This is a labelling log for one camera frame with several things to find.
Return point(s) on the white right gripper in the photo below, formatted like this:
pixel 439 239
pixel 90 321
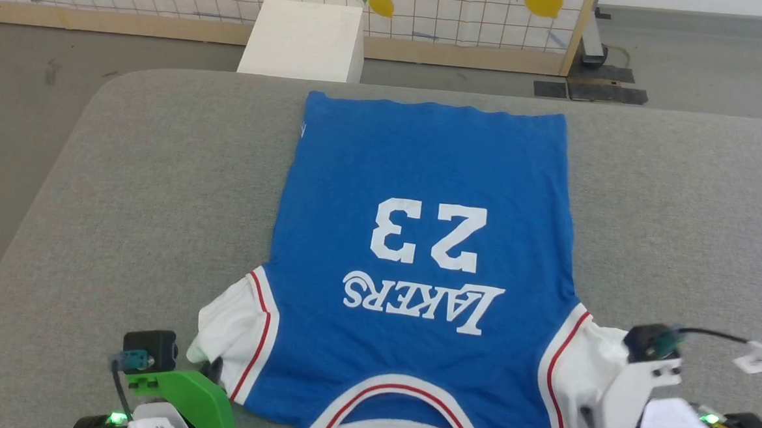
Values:
pixel 629 403

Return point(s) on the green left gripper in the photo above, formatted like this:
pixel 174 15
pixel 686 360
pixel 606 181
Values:
pixel 195 400

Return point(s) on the blue Lakers basketball jersey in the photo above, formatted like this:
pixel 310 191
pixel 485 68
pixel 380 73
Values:
pixel 423 164

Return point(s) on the large black floor mat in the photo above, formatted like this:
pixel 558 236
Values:
pixel 606 93

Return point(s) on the small black floor mat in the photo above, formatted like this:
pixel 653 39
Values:
pixel 550 90

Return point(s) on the black floor mat under stand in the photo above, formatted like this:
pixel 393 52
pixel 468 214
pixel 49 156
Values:
pixel 613 74

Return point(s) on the white rectangular box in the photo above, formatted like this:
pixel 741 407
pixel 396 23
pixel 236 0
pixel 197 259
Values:
pixel 302 40

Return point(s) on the grey metal panel stand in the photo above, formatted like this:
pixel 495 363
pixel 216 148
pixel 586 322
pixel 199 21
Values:
pixel 592 42

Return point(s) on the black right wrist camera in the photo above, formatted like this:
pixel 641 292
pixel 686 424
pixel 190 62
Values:
pixel 648 342

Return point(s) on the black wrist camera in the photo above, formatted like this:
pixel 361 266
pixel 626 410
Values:
pixel 648 342
pixel 152 349

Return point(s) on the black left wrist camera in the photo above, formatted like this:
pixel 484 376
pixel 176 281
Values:
pixel 152 349

